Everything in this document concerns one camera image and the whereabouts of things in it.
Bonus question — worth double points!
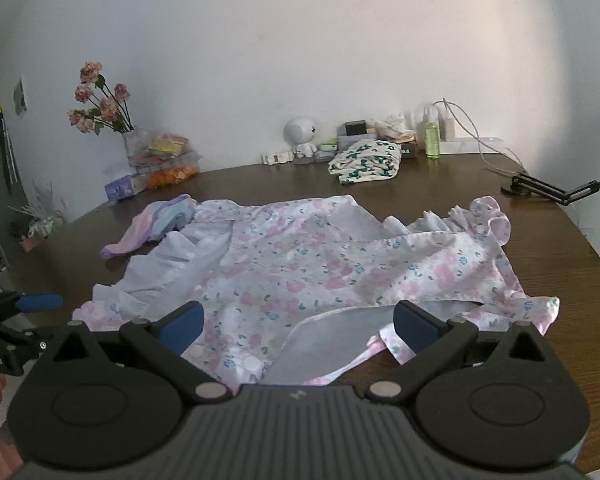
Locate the green liquid bottle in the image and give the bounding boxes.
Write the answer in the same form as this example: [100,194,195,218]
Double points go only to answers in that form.
[425,105,440,159]

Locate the pink floral white garment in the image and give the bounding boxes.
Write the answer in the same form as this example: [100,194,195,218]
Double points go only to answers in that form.
[74,196,559,388]

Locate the white charging cables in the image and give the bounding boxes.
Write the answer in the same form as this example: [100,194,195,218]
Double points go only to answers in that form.
[431,96,527,176]

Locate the purple tissue pack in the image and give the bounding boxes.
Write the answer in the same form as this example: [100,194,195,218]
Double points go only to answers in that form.
[105,174,147,202]

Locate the white round-head robot toy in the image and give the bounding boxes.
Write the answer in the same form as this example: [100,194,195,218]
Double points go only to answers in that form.
[283,117,317,164]

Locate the white small car toy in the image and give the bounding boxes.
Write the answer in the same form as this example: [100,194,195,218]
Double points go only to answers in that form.
[261,151,294,166]

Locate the black small box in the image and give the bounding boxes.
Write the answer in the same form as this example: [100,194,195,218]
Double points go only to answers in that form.
[344,119,367,136]

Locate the green floral folded cloth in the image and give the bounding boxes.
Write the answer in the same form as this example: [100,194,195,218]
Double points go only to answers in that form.
[328,140,402,185]

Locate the pink artificial flower bouquet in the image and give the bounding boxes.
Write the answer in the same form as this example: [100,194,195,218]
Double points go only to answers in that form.
[67,62,134,134]

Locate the grey box stack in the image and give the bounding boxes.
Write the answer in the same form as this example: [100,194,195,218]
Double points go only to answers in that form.
[337,133,377,153]

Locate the pastel purple blue garment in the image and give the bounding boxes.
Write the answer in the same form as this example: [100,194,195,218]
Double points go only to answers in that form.
[99,194,198,259]

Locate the stack of colourful packets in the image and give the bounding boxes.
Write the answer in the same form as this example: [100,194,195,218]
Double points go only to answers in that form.
[122,128,200,188]

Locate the white power adapter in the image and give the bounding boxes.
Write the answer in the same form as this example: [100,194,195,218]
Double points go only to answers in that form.
[440,117,456,142]

